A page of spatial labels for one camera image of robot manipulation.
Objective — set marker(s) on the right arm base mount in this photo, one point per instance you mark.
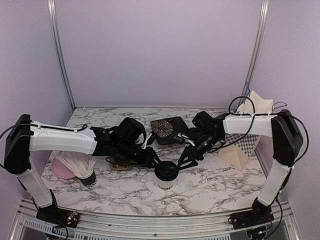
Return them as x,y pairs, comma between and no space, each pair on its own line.
259,214

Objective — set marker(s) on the right aluminium frame post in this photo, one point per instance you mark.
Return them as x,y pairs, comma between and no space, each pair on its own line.
258,42

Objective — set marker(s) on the black cup holding straws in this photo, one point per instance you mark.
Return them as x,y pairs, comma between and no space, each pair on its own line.
88,180

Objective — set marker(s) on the aluminium front rail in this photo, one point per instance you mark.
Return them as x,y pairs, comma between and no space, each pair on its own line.
103,226

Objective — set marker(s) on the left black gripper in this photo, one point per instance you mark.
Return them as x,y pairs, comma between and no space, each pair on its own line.
148,160

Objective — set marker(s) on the left aluminium frame post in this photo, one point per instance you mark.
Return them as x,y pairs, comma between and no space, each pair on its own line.
59,52

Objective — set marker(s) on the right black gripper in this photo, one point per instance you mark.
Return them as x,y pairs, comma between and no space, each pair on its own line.
187,153

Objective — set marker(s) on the pink round plate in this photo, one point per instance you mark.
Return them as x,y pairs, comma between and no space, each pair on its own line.
60,170

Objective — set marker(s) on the black floral square plate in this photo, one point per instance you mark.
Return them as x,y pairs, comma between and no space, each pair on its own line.
167,130

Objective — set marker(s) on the aluminium frame post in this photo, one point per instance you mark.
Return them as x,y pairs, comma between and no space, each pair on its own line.
59,52
258,42

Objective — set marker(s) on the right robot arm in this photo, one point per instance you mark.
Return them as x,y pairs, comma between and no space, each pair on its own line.
282,127

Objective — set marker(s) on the blue checkered paper bag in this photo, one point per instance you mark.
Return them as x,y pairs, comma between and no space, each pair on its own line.
239,153

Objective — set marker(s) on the black plastic cup lid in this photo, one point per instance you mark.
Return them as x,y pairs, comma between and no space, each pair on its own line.
166,171

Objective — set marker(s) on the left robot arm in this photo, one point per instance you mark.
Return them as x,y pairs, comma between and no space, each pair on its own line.
128,140

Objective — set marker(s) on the brown cardboard cup carrier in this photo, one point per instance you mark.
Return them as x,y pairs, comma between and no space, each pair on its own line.
115,166

